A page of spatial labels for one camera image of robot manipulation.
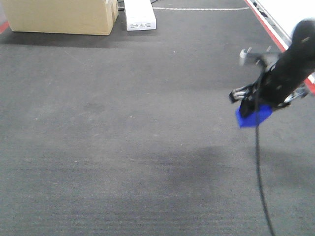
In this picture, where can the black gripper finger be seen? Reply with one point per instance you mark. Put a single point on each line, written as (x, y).
(299, 92)
(239, 94)

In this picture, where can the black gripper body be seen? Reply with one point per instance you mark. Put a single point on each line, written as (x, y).
(267, 90)

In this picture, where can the small blue block part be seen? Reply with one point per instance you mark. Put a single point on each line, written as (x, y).
(255, 118)

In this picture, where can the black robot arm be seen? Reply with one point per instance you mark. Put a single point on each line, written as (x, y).
(282, 73)

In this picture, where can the white labelled carton box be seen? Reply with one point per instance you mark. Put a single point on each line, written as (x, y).
(139, 15)

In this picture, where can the large cardboard box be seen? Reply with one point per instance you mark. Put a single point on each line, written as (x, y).
(86, 17)

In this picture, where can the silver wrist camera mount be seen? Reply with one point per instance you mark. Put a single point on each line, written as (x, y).
(246, 56)

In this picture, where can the white conveyor side rail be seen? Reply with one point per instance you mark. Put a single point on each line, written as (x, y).
(280, 17)

